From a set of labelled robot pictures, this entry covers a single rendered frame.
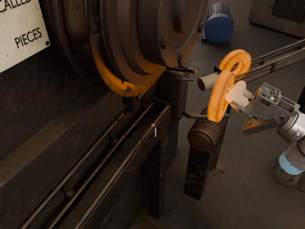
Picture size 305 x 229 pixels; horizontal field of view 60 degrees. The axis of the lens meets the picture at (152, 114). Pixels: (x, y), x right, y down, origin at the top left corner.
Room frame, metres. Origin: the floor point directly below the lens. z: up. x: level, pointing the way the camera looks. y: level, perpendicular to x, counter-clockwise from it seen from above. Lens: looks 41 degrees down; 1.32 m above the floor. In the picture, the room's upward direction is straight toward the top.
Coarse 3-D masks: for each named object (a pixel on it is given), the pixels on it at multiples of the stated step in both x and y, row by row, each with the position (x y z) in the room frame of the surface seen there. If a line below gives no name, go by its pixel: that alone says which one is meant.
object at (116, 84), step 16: (64, 0) 0.47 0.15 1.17; (80, 0) 0.45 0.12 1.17; (96, 0) 0.45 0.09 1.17; (64, 16) 0.46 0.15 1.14; (80, 16) 0.45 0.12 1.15; (96, 16) 0.45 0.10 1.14; (80, 32) 0.45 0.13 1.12; (96, 32) 0.44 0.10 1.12; (80, 48) 0.45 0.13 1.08; (96, 48) 0.44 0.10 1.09; (80, 64) 0.47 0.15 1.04; (96, 64) 0.43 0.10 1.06; (96, 80) 0.50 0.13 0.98; (112, 80) 0.47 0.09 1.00; (128, 96) 0.52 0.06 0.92
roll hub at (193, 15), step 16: (144, 0) 0.49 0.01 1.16; (160, 0) 0.48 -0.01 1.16; (176, 0) 0.54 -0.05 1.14; (192, 0) 0.58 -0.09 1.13; (144, 16) 0.48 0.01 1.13; (160, 16) 0.47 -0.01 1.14; (176, 16) 0.54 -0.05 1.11; (192, 16) 0.59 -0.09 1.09; (144, 32) 0.48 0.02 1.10; (160, 32) 0.47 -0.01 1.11; (176, 32) 0.56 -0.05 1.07; (192, 32) 0.64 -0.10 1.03; (144, 48) 0.49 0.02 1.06; (160, 48) 0.47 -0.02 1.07; (176, 48) 0.57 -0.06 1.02; (160, 64) 0.51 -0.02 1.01; (176, 64) 0.55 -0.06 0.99
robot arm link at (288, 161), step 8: (296, 144) 0.52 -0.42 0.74; (288, 152) 0.52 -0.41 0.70; (296, 152) 0.50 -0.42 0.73; (280, 160) 0.53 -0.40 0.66; (288, 160) 0.50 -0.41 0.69; (296, 160) 0.49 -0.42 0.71; (304, 160) 0.48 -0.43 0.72; (288, 168) 0.49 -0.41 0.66; (296, 168) 0.48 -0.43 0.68; (304, 168) 0.48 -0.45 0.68
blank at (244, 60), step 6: (228, 54) 1.00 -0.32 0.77; (234, 54) 0.99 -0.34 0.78; (240, 54) 0.99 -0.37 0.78; (246, 54) 1.01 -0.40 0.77; (222, 60) 0.99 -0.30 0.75; (228, 60) 0.97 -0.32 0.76; (234, 60) 0.98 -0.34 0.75; (240, 60) 0.99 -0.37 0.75; (246, 60) 1.01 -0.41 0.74; (222, 66) 0.97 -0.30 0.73; (228, 66) 0.97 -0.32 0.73; (240, 66) 1.02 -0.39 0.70; (246, 66) 1.01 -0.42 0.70; (234, 72) 1.01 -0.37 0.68; (240, 72) 1.00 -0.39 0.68
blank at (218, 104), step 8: (224, 72) 0.66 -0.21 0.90; (232, 72) 0.67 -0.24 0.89; (216, 80) 0.62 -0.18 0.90; (224, 80) 0.62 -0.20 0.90; (232, 80) 0.67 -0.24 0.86; (216, 88) 0.60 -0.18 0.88; (224, 88) 0.60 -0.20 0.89; (216, 96) 0.58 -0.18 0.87; (224, 96) 0.60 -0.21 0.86; (208, 104) 0.58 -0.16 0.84; (216, 104) 0.57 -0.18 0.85; (224, 104) 0.64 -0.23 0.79; (208, 112) 0.58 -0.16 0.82; (216, 112) 0.57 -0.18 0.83; (224, 112) 0.64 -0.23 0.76; (216, 120) 0.57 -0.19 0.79
